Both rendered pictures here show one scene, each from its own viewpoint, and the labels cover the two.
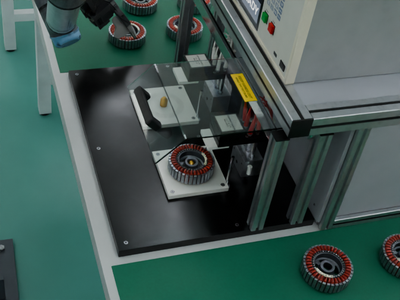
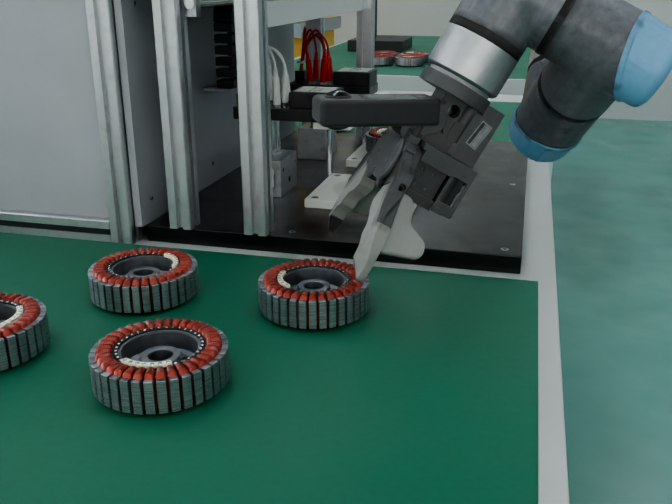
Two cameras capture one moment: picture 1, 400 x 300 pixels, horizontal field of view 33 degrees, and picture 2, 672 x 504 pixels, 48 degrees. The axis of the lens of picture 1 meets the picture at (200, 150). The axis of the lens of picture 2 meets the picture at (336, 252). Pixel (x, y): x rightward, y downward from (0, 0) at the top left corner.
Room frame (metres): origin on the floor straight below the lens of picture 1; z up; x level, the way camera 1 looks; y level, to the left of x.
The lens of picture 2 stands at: (2.24, 0.73, 1.07)
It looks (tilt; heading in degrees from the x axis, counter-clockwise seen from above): 20 degrees down; 219
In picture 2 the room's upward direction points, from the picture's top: straight up
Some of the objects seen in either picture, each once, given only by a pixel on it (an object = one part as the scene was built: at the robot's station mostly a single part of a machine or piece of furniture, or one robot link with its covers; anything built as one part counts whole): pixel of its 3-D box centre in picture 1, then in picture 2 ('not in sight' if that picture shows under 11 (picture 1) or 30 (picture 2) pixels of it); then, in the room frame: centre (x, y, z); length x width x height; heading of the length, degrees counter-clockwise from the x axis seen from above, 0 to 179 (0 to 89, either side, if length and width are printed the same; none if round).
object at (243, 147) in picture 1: (246, 157); (317, 139); (1.24, -0.12, 0.80); 0.07 x 0.05 x 0.06; 24
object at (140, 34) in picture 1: (127, 34); (313, 292); (1.71, 0.28, 0.77); 0.11 x 0.11 x 0.04
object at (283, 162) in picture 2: not in sight; (273, 172); (1.46, -0.02, 0.80); 0.07 x 0.05 x 0.06; 24
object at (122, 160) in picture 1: (181, 141); (375, 182); (1.30, 0.05, 0.76); 0.64 x 0.47 x 0.02; 24
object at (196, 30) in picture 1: (184, 28); (144, 278); (1.80, 0.11, 0.77); 0.11 x 0.11 x 0.04
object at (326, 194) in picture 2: not in sight; (368, 192); (1.40, 0.12, 0.78); 0.15 x 0.15 x 0.01; 24
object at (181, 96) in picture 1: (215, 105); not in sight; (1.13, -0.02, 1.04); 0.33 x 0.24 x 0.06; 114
